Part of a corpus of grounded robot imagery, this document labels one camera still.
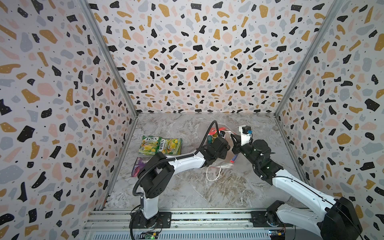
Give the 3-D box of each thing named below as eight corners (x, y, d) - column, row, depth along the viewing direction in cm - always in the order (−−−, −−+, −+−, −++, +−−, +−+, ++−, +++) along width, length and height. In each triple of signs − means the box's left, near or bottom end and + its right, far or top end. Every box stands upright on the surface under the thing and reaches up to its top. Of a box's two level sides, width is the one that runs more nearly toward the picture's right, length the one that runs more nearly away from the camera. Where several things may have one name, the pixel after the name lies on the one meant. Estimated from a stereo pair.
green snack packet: (139, 154, 100) (137, 152, 97) (144, 138, 109) (142, 135, 106) (159, 155, 100) (158, 152, 97) (162, 138, 109) (161, 135, 106)
